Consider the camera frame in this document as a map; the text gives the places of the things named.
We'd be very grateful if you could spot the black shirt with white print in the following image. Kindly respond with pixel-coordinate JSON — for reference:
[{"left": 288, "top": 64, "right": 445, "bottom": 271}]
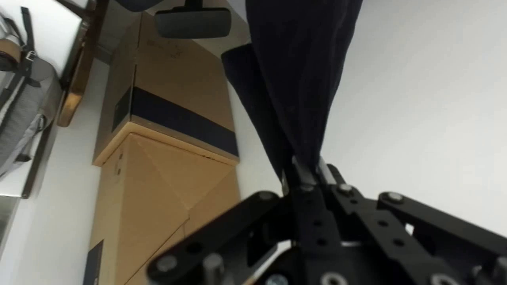
[{"left": 220, "top": 0, "right": 365, "bottom": 179}]

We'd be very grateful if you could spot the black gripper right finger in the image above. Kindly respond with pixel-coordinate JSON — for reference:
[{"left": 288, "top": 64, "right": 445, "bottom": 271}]
[{"left": 315, "top": 157, "right": 507, "bottom": 285}]

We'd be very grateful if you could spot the wooden frame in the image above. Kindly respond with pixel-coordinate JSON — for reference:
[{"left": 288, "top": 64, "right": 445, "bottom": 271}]
[{"left": 53, "top": 0, "right": 110, "bottom": 129}]

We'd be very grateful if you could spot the plain tall cardboard box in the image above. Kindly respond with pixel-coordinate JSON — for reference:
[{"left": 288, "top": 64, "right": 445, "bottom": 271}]
[{"left": 82, "top": 130, "right": 243, "bottom": 285}]

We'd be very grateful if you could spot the black chair armrest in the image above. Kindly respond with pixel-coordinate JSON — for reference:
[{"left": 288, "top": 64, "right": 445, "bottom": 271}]
[{"left": 153, "top": 7, "right": 232, "bottom": 40}]

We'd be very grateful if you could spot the grey backpack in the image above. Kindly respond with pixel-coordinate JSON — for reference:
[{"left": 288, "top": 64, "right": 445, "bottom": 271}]
[{"left": 0, "top": 5, "right": 61, "bottom": 181}]

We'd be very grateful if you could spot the cardboard box with black tape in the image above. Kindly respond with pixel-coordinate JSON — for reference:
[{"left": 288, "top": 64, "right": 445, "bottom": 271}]
[{"left": 91, "top": 10, "right": 242, "bottom": 168}]

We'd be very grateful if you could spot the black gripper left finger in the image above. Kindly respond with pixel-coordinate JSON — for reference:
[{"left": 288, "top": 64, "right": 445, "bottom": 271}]
[{"left": 145, "top": 157, "right": 345, "bottom": 285}]

